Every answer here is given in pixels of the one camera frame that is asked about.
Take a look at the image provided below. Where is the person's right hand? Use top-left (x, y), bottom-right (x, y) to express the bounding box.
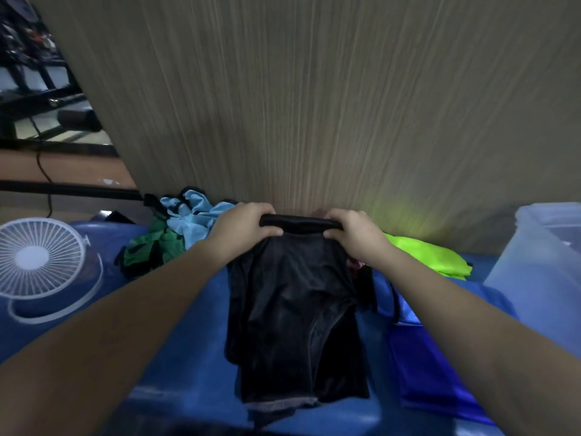
top-left (323, 209), bottom-right (395, 268)

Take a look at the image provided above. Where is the person's left hand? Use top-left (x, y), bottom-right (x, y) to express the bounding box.
top-left (206, 202), bottom-right (284, 265)

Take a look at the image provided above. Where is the black garment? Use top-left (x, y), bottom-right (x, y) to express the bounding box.
top-left (224, 214), bottom-right (377, 427)

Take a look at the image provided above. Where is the person's right forearm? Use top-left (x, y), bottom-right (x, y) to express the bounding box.
top-left (369, 249), bottom-right (581, 436)

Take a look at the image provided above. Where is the person's left forearm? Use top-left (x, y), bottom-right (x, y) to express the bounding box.
top-left (0, 240), bottom-right (230, 436)

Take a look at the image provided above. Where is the light blue garment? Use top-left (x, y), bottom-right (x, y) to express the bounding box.
top-left (160, 190), bottom-right (236, 250)

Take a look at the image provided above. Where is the neon yellow-green garment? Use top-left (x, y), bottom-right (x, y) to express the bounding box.
top-left (384, 233), bottom-right (473, 281)

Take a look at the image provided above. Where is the green garment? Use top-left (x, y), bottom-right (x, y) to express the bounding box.
top-left (119, 216), bottom-right (187, 274)

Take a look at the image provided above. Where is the blue table cover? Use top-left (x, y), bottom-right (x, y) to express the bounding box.
top-left (0, 221), bottom-right (504, 436)

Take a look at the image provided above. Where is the translucent plastic storage bin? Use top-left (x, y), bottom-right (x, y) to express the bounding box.
top-left (483, 203), bottom-right (581, 359)

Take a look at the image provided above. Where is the white desk fan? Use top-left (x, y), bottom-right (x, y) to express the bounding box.
top-left (0, 217), bottom-right (104, 325)

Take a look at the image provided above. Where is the black cable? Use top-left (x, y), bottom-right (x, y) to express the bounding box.
top-left (29, 115), bottom-right (54, 218)

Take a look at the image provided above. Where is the black metal frame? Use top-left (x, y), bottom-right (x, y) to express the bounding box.
top-left (0, 63), bottom-right (143, 201)

